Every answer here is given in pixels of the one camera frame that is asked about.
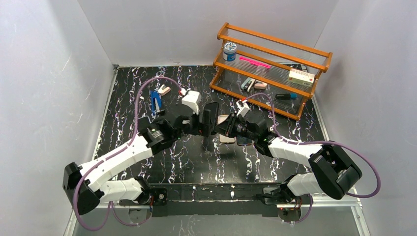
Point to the light blue small stapler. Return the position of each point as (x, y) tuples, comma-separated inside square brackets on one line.
[(247, 84)]

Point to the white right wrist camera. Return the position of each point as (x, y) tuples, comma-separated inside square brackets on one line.
[(243, 108)]

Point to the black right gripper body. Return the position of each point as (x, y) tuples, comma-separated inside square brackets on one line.
[(230, 126)]

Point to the pink pen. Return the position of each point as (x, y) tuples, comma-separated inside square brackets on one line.
[(255, 62)]

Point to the black arm mounting base bar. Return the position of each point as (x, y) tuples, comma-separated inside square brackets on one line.
[(223, 199)]

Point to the white blue labelled jar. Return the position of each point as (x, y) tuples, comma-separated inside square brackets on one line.
[(229, 51)]

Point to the beige pink phone case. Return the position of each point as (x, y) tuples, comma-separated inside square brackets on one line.
[(223, 138)]

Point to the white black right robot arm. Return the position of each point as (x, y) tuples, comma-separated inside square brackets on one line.
[(333, 172)]

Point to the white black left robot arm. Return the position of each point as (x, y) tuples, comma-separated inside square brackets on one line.
[(89, 184)]

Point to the purple edged smartphone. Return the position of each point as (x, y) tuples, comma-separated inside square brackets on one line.
[(243, 141)]

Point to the phone in light blue case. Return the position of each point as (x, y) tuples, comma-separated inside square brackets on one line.
[(143, 122)]

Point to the orange wooden shelf rack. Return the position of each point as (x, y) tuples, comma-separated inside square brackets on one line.
[(281, 55)]

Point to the black blue marker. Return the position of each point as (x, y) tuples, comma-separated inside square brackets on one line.
[(286, 96)]

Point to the phone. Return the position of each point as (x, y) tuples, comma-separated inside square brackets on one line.
[(214, 106), (143, 122)]

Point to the white red cardboard box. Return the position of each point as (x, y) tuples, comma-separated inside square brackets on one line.
[(300, 77)]

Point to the small pink white stapler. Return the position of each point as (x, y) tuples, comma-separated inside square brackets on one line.
[(163, 90)]

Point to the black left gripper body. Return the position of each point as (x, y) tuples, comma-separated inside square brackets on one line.
[(202, 123)]

